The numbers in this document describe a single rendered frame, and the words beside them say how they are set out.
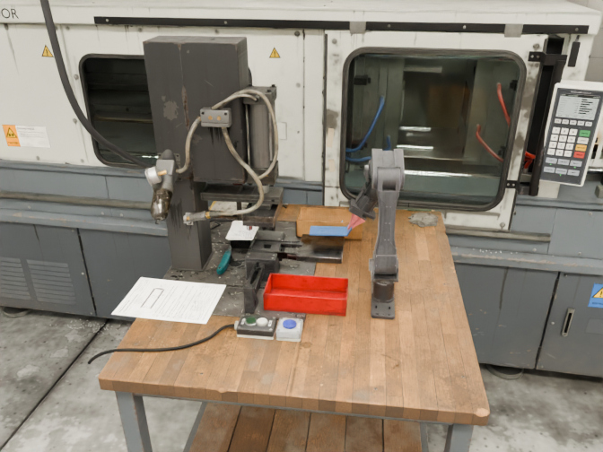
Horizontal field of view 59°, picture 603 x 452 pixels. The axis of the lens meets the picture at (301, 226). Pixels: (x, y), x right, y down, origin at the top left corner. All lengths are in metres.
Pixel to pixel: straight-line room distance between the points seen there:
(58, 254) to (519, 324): 2.32
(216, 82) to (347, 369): 0.88
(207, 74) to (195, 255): 0.61
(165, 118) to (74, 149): 1.14
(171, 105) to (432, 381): 1.06
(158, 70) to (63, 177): 1.29
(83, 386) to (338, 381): 1.73
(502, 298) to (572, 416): 0.62
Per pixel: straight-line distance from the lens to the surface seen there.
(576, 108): 2.15
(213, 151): 1.66
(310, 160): 2.33
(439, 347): 1.56
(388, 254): 1.63
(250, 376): 1.43
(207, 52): 1.59
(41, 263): 3.16
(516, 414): 2.75
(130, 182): 2.65
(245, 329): 1.53
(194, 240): 1.81
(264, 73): 2.28
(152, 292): 1.79
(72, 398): 2.86
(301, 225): 2.03
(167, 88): 1.65
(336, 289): 1.71
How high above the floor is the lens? 1.87
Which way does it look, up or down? 27 degrees down
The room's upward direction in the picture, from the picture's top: straight up
